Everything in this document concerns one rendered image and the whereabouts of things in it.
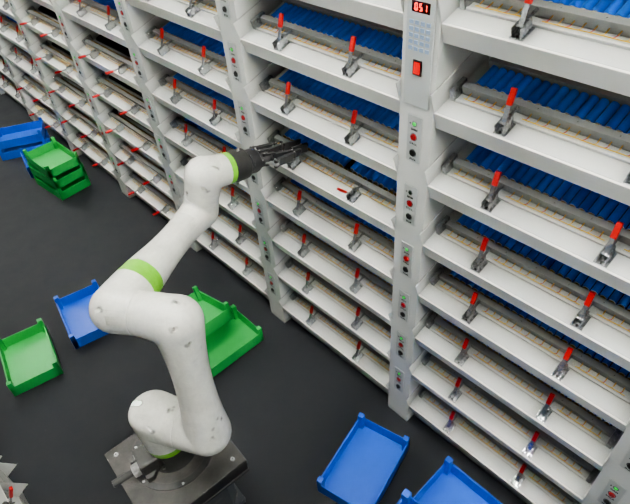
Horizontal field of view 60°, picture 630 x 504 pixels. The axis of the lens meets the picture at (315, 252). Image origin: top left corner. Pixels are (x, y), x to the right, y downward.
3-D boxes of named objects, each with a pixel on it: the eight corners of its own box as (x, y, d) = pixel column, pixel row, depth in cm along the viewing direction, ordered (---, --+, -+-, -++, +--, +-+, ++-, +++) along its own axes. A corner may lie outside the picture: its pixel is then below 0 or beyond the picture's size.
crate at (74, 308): (119, 328, 251) (114, 317, 246) (75, 349, 244) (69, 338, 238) (100, 290, 270) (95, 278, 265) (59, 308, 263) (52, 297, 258)
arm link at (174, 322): (222, 471, 148) (182, 325, 117) (169, 456, 152) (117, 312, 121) (242, 432, 157) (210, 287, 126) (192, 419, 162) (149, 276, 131)
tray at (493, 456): (565, 531, 169) (568, 523, 158) (410, 409, 203) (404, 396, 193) (600, 478, 174) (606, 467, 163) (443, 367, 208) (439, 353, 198)
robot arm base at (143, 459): (123, 506, 157) (116, 497, 153) (107, 465, 166) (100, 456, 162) (205, 453, 166) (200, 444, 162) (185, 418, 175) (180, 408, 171)
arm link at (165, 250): (164, 268, 136) (124, 251, 137) (162, 298, 144) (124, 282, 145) (227, 192, 163) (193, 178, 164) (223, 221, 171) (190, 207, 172)
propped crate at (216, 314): (165, 322, 252) (158, 308, 248) (201, 298, 261) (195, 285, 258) (196, 343, 229) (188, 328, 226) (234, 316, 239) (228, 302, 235)
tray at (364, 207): (397, 239, 156) (391, 219, 149) (262, 162, 191) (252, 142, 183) (440, 191, 161) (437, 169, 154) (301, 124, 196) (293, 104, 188)
